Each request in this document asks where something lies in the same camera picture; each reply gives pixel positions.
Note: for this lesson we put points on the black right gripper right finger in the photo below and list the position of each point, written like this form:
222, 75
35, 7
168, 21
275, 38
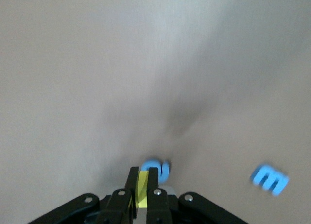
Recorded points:
160, 207

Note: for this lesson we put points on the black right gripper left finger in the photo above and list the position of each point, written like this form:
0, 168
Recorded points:
114, 204

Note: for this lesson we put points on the yellow small letter n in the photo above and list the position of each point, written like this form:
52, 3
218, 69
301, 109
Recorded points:
142, 185

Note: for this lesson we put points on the blue small letter a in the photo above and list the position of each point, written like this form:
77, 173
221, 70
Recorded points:
164, 173

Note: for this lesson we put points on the blue small letter m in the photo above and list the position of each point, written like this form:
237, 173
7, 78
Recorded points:
261, 176

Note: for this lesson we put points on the brown table cover sheet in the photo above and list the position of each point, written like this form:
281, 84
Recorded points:
97, 63

